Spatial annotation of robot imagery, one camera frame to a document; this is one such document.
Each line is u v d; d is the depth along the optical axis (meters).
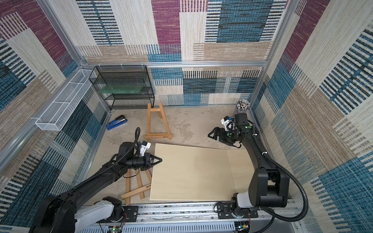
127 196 0.76
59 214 0.39
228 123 0.77
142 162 0.71
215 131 0.75
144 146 0.78
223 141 0.83
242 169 0.88
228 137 0.72
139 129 0.72
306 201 0.36
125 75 1.02
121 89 1.04
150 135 0.97
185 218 0.73
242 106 0.96
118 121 1.09
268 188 0.42
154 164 0.75
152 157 0.76
